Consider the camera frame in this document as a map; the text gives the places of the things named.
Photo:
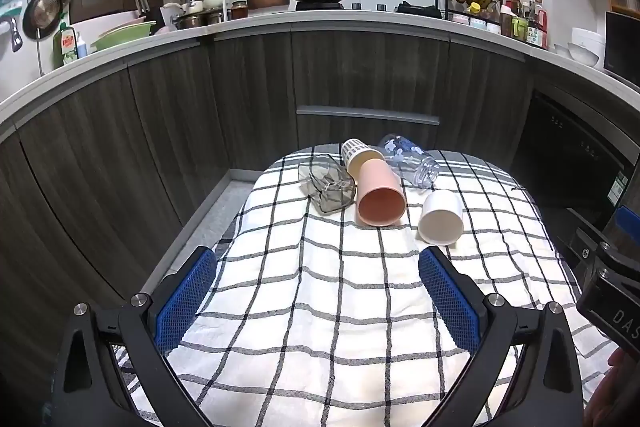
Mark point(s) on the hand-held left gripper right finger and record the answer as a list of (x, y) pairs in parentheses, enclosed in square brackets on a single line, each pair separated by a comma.
[(450, 302)]

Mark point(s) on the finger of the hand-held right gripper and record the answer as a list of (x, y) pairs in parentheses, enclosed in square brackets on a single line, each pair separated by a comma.
[(629, 221)]

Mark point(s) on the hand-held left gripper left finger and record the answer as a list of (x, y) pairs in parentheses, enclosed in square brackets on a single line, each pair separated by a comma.
[(185, 302)]

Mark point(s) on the white cup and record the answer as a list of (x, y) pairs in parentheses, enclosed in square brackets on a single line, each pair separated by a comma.
[(440, 219)]

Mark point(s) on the pink cup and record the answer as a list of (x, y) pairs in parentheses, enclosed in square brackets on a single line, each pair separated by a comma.
[(380, 202)]

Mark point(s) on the grey clear glass cup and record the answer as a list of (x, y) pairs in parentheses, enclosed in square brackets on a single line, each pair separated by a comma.
[(327, 189)]

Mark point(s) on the cream cup with perforated insert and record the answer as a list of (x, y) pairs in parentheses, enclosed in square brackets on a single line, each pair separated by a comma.
[(357, 154)]

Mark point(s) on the person's right hand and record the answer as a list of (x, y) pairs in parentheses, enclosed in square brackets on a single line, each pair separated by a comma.
[(620, 392)]

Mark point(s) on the black dishwasher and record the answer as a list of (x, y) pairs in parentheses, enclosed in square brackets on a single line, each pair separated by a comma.
[(570, 147)]

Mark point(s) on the white black checked cloth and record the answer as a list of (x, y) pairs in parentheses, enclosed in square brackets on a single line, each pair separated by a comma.
[(320, 307)]

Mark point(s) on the clear glass with blue print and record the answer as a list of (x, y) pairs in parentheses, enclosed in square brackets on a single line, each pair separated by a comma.
[(410, 159)]

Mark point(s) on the dark wood lower cabinets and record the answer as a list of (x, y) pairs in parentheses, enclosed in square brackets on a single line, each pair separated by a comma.
[(150, 132)]

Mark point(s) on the black microwave oven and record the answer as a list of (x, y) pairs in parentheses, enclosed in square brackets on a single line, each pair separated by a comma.
[(622, 47)]

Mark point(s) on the white bowls stack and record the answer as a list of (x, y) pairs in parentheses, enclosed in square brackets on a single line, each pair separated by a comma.
[(585, 49)]

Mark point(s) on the group of condiment bottles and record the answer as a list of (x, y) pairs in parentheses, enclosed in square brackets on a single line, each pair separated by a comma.
[(527, 24)]

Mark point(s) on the green plastic basin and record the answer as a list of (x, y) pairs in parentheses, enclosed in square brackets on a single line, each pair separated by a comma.
[(125, 36)]

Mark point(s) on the green dish soap bottle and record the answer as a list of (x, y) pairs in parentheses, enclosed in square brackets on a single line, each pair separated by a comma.
[(66, 47)]

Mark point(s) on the stainless steel pot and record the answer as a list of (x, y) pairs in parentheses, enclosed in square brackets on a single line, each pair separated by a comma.
[(197, 19)]

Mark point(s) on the pink plastic basin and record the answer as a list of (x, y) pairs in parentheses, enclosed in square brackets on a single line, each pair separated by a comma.
[(107, 23)]

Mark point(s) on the black cloth on counter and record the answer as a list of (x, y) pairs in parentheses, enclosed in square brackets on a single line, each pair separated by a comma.
[(420, 9)]

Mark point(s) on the red sauce jar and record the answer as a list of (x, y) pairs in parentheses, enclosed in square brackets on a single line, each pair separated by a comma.
[(239, 11)]

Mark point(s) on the knife set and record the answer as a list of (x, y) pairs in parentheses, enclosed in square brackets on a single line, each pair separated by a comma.
[(141, 4)]

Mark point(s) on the hanging frying pan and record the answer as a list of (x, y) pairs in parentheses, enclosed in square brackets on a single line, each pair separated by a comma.
[(42, 14)]

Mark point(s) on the black stove burner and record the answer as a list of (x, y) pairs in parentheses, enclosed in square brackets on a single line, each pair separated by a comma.
[(320, 5)]

